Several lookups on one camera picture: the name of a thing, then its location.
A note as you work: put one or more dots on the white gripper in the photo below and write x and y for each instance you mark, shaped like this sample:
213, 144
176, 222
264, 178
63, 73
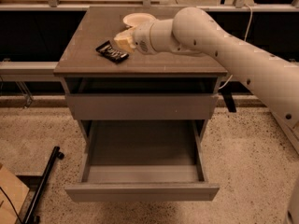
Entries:
142, 38

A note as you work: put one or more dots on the black rxbar chocolate wrapper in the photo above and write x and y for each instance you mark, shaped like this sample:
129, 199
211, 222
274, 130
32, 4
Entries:
107, 51

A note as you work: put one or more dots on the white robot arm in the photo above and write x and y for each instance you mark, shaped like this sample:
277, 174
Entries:
193, 32

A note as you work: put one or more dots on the grey drawer cabinet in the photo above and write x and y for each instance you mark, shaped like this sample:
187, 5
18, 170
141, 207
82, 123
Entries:
83, 71

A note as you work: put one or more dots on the closed grey top drawer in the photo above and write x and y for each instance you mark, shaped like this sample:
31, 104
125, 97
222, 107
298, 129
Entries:
141, 106

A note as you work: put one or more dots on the open grey middle drawer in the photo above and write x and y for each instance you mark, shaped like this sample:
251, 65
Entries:
143, 161

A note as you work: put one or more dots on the white paper bowl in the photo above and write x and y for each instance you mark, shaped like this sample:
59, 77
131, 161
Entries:
135, 19

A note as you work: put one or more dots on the grey metal railing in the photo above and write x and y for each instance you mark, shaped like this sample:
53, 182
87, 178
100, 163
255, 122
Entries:
28, 71

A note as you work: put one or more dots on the cardboard box right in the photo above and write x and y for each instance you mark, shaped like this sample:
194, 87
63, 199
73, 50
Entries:
286, 134

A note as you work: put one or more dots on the cardboard box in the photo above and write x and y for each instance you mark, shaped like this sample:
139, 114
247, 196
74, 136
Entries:
286, 134
12, 196

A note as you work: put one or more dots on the cardboard box bottom left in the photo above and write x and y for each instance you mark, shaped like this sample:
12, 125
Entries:
12, 196

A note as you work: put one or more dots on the black bracket behind cabinet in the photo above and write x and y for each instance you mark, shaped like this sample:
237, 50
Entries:
226, 93

